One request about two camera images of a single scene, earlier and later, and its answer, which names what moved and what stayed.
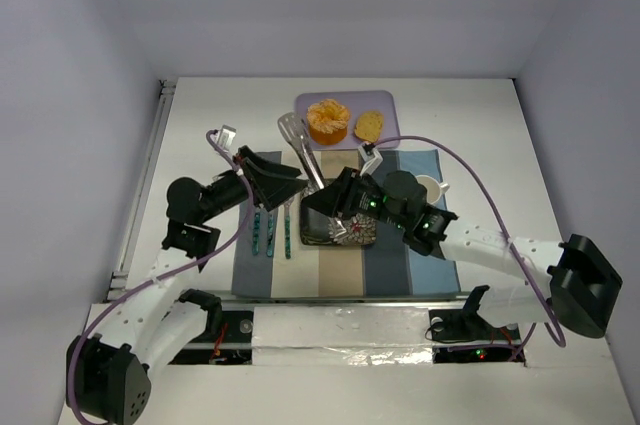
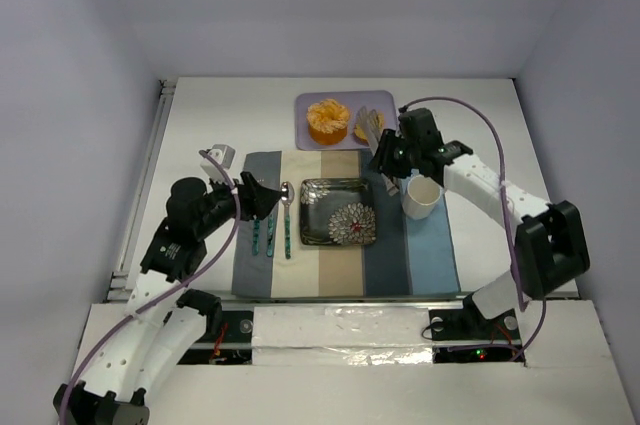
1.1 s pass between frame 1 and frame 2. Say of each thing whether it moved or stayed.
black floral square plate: stayed
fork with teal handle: stayed
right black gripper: moved
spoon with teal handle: stayed
